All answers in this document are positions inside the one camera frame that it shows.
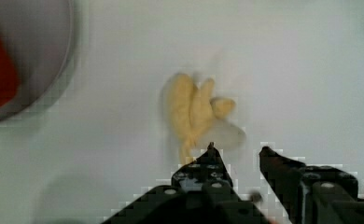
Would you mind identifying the grey round plate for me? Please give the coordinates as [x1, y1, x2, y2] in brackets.
[0, 0, 75, 121]

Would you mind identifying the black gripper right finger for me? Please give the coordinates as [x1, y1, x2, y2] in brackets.
[259, 147, 364, 224]

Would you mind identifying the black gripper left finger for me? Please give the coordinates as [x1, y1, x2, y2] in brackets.
[102, 143, 271, 224]

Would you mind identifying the peeled toy banana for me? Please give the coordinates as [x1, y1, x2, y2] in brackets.
[165, 74, 246, 164]

